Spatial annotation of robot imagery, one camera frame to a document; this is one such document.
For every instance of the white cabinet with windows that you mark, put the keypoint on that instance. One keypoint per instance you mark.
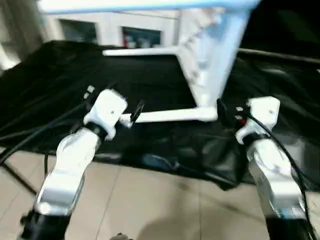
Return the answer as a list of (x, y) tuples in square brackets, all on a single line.
[(110, 27)]

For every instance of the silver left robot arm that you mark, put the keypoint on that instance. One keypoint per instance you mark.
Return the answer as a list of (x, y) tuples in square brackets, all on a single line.
[(72, 162)]

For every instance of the silver metal bar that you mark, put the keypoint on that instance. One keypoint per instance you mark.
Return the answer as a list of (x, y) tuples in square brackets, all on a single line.
[(280, 56)]

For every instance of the black mat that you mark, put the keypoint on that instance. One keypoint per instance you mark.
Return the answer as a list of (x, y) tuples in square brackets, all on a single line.
[(150, 82)]

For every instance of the grey curtain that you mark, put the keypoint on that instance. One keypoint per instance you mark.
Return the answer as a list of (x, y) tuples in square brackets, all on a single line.
[(17, 30)]

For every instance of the white plastic table leg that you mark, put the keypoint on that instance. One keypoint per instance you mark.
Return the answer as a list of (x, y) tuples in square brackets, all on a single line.
[(170, 115), (125, 5), (140, 52)]

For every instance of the white plastic table top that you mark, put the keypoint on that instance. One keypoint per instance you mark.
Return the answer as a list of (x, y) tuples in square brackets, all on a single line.
[(212, 62)]

